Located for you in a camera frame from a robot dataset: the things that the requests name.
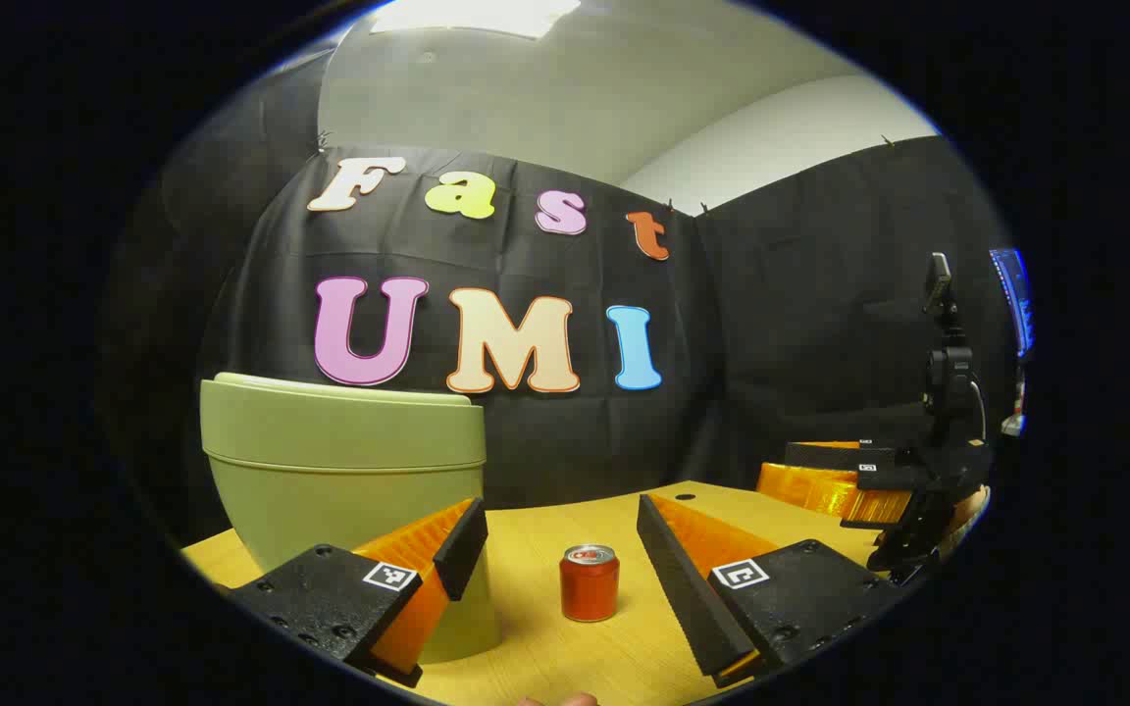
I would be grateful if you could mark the computer monitor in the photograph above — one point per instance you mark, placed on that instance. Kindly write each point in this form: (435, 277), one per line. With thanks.
(1014, 299)

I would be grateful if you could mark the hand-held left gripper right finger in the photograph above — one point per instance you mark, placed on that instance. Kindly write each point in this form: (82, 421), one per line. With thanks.
(688, 598)

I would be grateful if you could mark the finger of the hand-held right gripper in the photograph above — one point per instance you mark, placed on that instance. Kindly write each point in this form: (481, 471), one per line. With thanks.
(840, 456)
(820, 490)

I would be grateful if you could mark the red pop can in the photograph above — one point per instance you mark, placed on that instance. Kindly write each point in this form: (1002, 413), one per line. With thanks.
(590, 588)

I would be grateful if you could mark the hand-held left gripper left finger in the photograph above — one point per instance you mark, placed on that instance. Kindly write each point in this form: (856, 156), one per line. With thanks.
(462, 549)

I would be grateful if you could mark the green desktop garbage bin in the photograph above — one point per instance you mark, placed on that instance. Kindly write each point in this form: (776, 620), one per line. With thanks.
(330, 461)

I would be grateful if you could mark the small white device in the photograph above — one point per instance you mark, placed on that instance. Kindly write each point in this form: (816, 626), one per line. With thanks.
(1013, 425)

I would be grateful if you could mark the black backdrop cloth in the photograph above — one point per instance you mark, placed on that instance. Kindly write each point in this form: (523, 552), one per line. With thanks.
(771, 343)

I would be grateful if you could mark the wooden desktop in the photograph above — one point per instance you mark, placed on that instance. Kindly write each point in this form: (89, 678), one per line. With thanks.
(565, 667)

